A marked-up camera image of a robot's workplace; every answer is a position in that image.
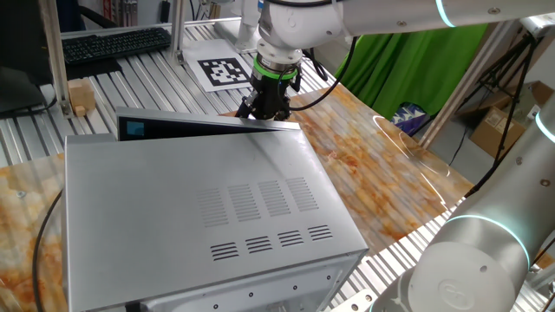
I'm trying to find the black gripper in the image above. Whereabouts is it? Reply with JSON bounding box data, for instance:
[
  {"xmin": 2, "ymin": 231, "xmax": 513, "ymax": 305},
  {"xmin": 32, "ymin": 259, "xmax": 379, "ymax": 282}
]
[{"xmin": 235, "ymin": 70, "xmax": 303, "ymax": 122}]

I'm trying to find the forearm in blue sleeve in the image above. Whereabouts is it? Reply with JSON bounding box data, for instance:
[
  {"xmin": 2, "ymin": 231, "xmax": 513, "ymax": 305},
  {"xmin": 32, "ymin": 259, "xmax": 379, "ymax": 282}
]
[{"xmin": 55, "ymin": 0, "xmax": 86, "ymax": 32}]

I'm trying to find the silver microwave oven body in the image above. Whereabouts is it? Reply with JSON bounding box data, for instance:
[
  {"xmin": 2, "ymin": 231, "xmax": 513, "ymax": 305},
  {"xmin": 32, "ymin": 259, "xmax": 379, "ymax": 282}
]
[{"xmin": 62, "ymin": 129, "xmax": 369, "ymax": 312}]

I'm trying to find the paper with fiducial marker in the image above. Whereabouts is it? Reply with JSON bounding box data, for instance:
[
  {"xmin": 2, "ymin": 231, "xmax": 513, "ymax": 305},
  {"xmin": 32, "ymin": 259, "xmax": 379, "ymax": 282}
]
[{"xmin": 181, "ymin": 38, "xmax": 261, "ymax": 93}]

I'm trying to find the orange marble patterned mat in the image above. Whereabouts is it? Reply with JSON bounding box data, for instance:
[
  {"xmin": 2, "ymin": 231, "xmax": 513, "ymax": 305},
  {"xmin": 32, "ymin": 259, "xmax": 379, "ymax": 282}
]
[{"xmin": 0, "ymin": 84, "xmax": 474, "ymax": 312}]

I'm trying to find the blue white patterned bag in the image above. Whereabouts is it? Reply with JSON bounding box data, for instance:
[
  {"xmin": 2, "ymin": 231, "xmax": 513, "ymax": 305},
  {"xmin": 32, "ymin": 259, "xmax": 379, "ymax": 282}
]
[{"xmin": 389, "ymin": 102, "xmax": 428, "ymax": 135}]

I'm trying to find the green cloth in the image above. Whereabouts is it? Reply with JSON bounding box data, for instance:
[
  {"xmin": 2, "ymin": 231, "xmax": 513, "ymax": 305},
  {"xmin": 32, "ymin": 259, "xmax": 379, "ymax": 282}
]
[{"xmin": 334, "ymin": 23, "xmax": 489, "ymax": 120}]

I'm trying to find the black computer keyboard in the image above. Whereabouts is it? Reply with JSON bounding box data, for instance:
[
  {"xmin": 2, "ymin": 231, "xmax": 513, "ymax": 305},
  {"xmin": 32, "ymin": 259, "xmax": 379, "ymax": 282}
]
[{"xmin": 60, "ymin": 26, "xmax": 173, "ymax": 66}]

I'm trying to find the black desk pad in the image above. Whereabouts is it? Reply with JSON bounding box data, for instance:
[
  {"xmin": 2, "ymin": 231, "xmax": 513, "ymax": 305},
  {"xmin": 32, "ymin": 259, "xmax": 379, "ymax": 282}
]
[{"xmin": 64, "ymin": 56, "xmax": 123, "ymax": 81}]

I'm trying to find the large wooden block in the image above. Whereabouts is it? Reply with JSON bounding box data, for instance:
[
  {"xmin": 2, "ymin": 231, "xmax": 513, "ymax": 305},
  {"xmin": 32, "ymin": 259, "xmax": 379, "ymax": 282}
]
[{"xmin": 68, "ymin": 77, "xmax": 96, "ymax": 112}]

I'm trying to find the black chair armrest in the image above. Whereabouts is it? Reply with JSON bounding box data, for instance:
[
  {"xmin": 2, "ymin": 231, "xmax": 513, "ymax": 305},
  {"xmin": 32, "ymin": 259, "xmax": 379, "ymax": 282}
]
[{"xmin": 80, "ymin": 4, "xmax": 118, "ymax": 29}]

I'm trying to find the brown cardboard box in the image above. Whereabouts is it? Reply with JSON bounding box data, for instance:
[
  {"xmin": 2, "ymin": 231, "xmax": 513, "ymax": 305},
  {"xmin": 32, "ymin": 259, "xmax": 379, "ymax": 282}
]
[{"xmin": 470, "ymin": 106, "xmax": 528, "ymax": 159}]

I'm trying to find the black monitor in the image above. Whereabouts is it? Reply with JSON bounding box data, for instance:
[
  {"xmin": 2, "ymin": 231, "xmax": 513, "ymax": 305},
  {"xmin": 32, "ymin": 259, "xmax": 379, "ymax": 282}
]
[{"xmin": 0, "ymin": 0, "xmax": 58, "ymax": 119}]

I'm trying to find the black tripod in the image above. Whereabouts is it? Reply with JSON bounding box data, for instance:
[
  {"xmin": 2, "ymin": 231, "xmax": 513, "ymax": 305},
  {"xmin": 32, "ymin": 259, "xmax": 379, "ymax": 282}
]
[{"xmin": 466, "ymin": 32, "xmax": 539, "ymax": 198}]

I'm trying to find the grey device on tripod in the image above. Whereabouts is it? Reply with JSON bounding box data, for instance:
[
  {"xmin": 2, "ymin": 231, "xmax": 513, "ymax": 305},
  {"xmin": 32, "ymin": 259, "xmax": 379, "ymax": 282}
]
[{"xmin": 519, "ymin": 12, "xmax": 555, "ymax": 39}]

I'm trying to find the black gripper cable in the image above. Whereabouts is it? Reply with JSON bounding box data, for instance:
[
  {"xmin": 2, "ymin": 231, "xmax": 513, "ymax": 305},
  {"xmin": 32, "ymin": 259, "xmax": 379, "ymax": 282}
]
[{"xmin": 277, "ymin": 36, "xmax": 359, "ymax": 112}]

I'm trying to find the white mount on grey plate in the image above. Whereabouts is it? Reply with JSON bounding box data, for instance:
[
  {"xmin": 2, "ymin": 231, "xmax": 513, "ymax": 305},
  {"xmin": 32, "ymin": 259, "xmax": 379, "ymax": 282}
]
[{"xmin": 214, "ymin": 0, "xmax": 262, "ymax": 54}]

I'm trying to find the narrow aluminium frame post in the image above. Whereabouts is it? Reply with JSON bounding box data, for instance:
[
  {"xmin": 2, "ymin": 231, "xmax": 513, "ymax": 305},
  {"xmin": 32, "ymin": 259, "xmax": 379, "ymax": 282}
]
[{"xmin": 169, "ymin": 0, "xmax": 187, "ymax": 65}]

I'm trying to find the thin black floor cable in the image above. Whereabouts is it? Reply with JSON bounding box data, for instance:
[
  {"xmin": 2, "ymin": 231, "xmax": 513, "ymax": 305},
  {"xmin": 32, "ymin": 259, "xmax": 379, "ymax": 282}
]
[{"xmin": 448, "ymin": 125, "xmax": 469, "ymax": 168}]

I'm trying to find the slanted aluminium frame beam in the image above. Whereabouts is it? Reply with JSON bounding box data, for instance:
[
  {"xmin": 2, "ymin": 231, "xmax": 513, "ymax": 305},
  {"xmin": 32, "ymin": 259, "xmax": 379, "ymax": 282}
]
[{"xmin": 418, "ymin": 19, "xmax": 528, "ymax": 151}]

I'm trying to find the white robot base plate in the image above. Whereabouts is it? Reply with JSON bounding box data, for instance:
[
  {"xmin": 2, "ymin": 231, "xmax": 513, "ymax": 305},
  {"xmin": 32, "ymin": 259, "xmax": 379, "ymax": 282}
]
[{"xmin": 329, "ymin": 289, "xmax": 378, "ymax": 312}]

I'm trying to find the wide aluminium frame post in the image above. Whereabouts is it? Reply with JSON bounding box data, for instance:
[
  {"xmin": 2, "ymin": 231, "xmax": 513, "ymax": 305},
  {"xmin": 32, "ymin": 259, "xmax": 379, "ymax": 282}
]
[{"xmin": 38, "ymin": 0, "xmax": 75, "ymax": 119}]

